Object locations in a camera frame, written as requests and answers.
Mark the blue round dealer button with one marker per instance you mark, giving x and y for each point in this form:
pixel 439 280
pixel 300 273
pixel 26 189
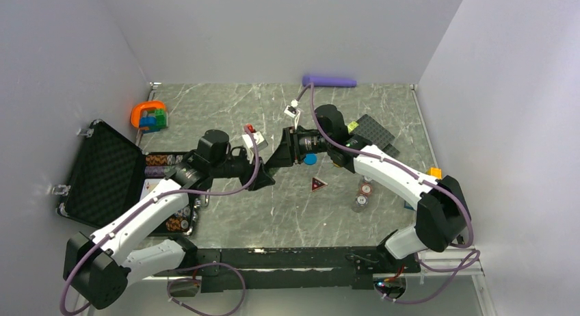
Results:
pixel 310 159

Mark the brown red chip stack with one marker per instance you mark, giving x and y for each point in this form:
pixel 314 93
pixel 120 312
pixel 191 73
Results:
pixel 365 188

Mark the yellow toy block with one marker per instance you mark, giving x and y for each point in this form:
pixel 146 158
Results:
pixel 435 172

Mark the purple black chip stack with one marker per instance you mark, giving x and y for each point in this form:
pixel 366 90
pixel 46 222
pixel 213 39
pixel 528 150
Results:
pixel 156 171

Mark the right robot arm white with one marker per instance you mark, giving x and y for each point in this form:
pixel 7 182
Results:
pixel 441 212

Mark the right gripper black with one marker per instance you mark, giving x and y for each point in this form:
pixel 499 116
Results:
pixel 288 150

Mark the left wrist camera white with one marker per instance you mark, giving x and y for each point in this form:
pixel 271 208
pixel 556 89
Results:
pixel 253 141

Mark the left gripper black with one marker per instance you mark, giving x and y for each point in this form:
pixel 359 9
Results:
pixel 249 174

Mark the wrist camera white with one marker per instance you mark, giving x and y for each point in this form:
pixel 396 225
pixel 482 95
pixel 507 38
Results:
pixel 253 141
pixel 294 112

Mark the playing card deck ace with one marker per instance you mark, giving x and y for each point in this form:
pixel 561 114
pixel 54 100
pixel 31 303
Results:
pixel 148 186

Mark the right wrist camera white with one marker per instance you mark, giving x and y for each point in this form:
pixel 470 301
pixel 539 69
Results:
pixel 294 112

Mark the purple cylinder tube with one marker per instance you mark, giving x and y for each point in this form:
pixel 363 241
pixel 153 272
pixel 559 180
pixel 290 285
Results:
pixel 334 82

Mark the orange black chip stack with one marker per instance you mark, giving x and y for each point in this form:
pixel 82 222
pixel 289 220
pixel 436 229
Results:
pixel 160 160

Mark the dark grey building plate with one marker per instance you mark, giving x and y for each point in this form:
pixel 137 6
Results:
pixel 370 129

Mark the black poker chip case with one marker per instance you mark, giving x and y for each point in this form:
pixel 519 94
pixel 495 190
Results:
pixel 106 178

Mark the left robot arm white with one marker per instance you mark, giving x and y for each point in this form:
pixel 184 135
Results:
pixel 99 267

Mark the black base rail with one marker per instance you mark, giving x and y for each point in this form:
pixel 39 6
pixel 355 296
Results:
pixel 356 267

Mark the red triangle all-in marker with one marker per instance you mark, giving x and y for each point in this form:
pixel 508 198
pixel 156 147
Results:
pixel 317 184

